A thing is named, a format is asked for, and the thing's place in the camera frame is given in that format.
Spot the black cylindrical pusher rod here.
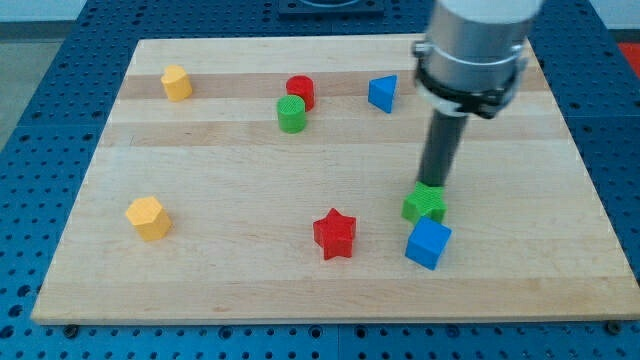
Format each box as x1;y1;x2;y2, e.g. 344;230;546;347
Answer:
417;110;468;187

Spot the green star block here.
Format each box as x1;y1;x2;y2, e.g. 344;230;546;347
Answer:
401;182;447;225

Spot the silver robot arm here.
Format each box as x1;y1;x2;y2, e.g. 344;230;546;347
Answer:
413;0;543;187

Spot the red star block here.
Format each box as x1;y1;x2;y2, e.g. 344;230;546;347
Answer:
313;208;357;260

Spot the blue triangle block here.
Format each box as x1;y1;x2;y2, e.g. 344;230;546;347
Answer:
368;75;398;114

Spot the blue cube block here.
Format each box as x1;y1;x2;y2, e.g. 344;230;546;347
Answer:
405;216;452;270

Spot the red cylinder block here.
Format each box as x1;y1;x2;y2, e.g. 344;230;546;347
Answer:
285;75;315;112

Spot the green cylinder block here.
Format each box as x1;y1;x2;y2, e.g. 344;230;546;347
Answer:
276;95;307;133

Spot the wooden board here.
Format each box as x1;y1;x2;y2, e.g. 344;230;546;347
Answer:
31;34;639;325

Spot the yellow heart block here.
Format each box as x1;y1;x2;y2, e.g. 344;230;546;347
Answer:
161;65;193;102

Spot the yellow hexagon block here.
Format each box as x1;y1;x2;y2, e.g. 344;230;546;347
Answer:
125;196;172;241

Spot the black cable clamp ring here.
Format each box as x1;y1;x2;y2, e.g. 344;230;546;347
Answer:
412;40;529;121

